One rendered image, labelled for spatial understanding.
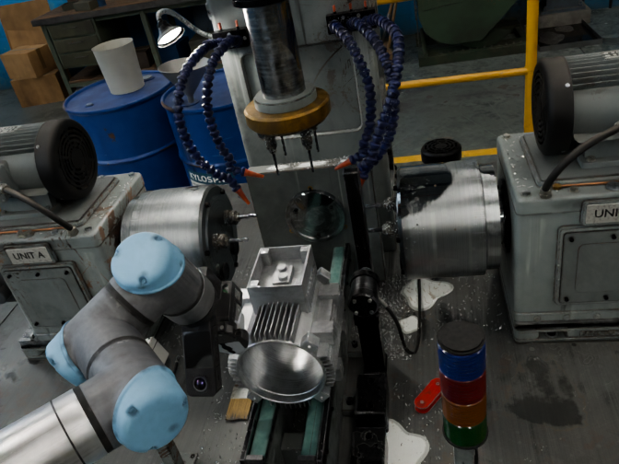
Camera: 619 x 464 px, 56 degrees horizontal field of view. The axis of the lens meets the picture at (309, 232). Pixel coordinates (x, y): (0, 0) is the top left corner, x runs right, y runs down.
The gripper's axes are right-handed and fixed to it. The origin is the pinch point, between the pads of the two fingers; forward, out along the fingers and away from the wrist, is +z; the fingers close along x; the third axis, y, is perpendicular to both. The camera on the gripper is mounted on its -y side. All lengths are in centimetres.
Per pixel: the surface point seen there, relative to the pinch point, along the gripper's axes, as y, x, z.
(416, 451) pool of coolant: -13.0, -27.7, 25.3
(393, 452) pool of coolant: -13.2, -23.4, 25.2
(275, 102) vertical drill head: 48.7, -5.1, -3.1
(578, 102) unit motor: 43, -60, 0
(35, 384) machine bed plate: 3, 63, 35
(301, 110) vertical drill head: 47.8, -9.9, -1.1
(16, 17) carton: 453, 390, 293
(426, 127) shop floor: 225, -35, 255
